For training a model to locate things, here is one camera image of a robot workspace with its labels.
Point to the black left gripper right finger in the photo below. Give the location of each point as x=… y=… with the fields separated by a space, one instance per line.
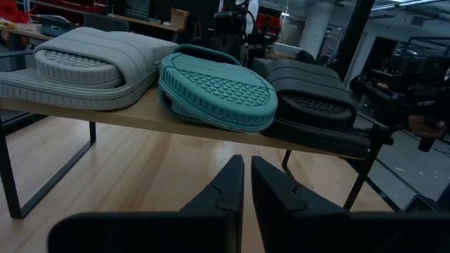
x=299 y=232

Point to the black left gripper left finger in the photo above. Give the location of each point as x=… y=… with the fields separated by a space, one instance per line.
x=211 y=232

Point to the green foam slipper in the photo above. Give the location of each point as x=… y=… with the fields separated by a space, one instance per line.
x=218 y=91

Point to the black foam slipper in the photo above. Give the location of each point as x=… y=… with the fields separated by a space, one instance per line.
x=309 y=84

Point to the grey foam slipper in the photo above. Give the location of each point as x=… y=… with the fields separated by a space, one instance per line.
x=105 y=52

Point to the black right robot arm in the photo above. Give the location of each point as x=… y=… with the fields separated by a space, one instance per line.
x=228 y=35

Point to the person's hand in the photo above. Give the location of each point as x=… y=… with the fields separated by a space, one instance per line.
x=422 y=128

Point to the black office chair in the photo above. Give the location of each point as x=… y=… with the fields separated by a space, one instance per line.
x=306 y=58

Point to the cardboard box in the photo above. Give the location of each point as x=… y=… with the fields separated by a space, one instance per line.
x=179 y=19

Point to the grey plastic crate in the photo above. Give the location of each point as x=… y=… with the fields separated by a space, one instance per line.
x=58 y=28

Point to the wooden shelf black metal frame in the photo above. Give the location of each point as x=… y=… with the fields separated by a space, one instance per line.
x=147 y=116

